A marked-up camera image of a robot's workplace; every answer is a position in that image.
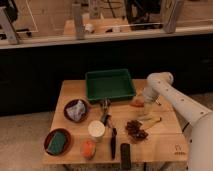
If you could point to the crumpled grey cloth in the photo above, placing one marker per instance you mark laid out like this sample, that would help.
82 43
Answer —
76 111

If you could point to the white cup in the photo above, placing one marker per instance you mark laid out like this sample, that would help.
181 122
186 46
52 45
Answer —
96 130

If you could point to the orange fruit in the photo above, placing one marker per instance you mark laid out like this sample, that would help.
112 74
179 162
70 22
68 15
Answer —
88 149

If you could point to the black remote block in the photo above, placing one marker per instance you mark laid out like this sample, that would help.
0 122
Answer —
125 156

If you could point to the brown bowl with cloth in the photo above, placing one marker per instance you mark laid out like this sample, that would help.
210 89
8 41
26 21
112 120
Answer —
72 102

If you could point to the yellow banana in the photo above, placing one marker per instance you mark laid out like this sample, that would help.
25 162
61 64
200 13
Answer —
149 121

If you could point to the orange red pepper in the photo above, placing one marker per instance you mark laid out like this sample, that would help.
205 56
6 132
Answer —
137 102

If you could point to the black handled knife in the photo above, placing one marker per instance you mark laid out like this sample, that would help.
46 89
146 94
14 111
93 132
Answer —
113 138

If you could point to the green plastic tray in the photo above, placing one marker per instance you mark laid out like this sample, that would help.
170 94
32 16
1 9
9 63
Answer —
114 85

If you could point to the dark grape bunch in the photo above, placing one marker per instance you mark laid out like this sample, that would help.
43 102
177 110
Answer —
134 130

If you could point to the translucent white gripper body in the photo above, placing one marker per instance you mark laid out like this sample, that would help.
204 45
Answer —
146 112

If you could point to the brown plate with sponge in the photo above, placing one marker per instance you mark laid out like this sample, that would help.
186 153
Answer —
67 145

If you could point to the green sponge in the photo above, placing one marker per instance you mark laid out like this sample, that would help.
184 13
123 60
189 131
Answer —
57 143

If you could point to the wooden table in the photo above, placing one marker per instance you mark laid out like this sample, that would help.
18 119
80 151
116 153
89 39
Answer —
165 141

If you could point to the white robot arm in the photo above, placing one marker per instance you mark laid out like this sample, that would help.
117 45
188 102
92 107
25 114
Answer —
200 157

